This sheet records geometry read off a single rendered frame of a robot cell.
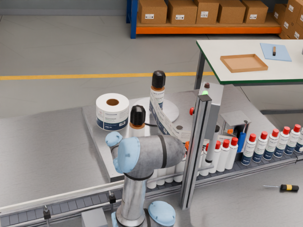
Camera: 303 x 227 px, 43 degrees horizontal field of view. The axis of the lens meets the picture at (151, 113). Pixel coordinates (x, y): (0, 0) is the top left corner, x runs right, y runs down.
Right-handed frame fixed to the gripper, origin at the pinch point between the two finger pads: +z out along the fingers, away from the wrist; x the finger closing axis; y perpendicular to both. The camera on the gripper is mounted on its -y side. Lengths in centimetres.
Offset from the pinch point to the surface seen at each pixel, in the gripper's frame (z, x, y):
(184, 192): 5.9, -13.6, -15.2
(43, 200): -23, 45, 4
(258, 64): 85, -122, 112
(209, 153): -3.5, -34.1, -10.8
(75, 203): -13.0, 33.8, -0.2
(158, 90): 3, -32, 57
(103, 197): -6.1, 21.7, -0.3
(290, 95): 205, -170, 160
